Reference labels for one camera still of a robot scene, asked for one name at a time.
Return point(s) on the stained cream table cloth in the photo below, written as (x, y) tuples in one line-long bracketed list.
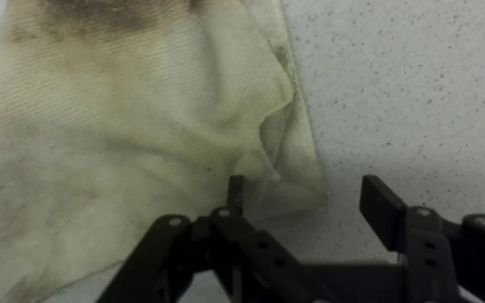
[(113, 140)]

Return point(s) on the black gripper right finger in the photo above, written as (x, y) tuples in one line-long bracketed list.
[(433, 252)]

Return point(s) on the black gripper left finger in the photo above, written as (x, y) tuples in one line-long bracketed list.
[(219, 252)]

